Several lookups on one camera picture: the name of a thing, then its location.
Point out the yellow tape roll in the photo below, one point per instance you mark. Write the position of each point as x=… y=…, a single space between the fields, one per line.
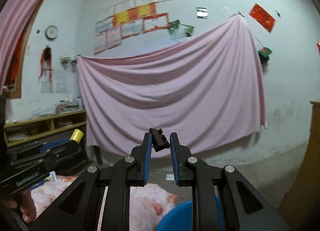
x=76 y=136

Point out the pink window curtain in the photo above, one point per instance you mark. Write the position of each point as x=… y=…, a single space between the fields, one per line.
x=15 y=17

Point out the green red hanging pouch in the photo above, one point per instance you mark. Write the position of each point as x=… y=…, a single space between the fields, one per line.
x=264 y=52

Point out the stack of books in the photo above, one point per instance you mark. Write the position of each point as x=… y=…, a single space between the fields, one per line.
x=68 y=105

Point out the red black hanging tassel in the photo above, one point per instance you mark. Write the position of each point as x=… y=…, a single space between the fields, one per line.
x=46 y=64

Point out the left hand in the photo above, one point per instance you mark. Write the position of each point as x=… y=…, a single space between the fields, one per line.
x=27 y=206

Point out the wooden cabinet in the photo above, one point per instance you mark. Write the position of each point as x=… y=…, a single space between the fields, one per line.
x=303 y=197

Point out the red paper wall poster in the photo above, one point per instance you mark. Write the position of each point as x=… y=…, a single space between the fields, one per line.
x=262 y=17

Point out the white paper on floor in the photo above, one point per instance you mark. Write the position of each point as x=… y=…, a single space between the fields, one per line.
x=170 y=177

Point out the blue plastic bucket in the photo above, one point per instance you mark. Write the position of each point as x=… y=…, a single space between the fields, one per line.
x=180 y=218

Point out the black binder clip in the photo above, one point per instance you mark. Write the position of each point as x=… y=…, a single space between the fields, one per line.
x=159 y=140

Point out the wooden wall shelf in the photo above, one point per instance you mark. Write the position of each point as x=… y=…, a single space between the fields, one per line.
x=34 y=129

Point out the pink hanging wall sheet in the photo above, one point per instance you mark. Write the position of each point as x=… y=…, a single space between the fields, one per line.
x=209 y=90

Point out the round wall clock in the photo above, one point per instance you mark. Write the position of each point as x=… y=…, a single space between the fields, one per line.
x=51 y=32

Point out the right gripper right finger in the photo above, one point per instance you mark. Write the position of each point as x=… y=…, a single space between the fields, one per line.
x=177 y=159

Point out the wall certificates cluster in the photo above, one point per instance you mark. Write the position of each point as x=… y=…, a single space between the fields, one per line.
x=127 y=19

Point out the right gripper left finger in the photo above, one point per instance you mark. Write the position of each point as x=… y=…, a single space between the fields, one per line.
x=144 y=159

